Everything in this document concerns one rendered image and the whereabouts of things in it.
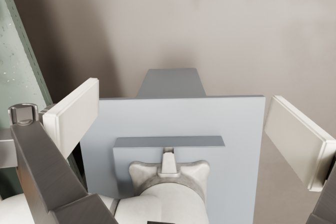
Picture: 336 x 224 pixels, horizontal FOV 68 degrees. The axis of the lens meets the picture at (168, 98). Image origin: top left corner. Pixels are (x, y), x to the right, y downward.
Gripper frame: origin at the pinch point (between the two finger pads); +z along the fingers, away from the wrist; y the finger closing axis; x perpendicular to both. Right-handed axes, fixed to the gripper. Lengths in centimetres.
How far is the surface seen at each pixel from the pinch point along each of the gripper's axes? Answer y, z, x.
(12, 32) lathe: -48, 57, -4
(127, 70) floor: -23, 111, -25
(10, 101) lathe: -51, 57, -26
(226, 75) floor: 29, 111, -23
